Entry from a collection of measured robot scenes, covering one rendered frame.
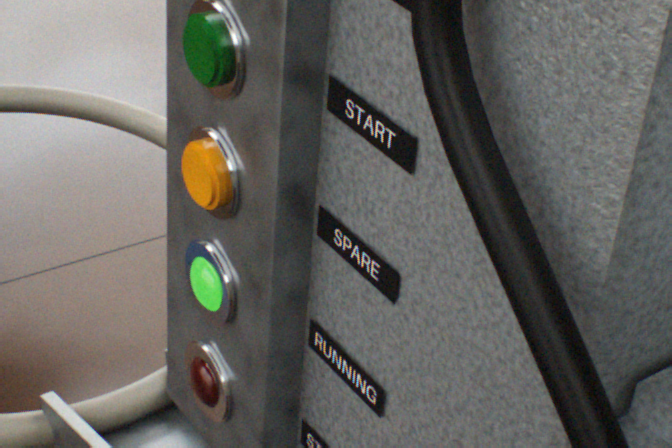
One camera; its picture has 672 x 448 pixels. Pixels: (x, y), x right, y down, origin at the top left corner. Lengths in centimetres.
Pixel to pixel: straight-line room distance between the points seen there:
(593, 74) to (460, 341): 11
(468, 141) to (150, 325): 226
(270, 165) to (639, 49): 16
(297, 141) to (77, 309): 222
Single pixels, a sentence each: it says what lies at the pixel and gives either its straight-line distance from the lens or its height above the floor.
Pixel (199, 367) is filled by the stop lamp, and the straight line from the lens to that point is 52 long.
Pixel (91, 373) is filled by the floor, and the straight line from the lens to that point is 248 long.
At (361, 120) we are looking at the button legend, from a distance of 40.
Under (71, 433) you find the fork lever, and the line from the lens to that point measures 97.
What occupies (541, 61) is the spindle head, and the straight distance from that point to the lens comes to 33.
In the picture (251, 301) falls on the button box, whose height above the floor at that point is 135.
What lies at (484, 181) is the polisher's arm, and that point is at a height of 147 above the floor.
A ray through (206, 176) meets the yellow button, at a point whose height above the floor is 140.
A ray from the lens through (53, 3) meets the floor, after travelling 389.
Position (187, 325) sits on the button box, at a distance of 53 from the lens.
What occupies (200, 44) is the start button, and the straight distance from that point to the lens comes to 43.
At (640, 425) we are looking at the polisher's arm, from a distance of 38.
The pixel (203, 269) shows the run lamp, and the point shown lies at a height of 135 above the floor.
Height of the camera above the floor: 164
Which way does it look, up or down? 33 degrees down
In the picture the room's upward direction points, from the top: 5 degrees clockwise
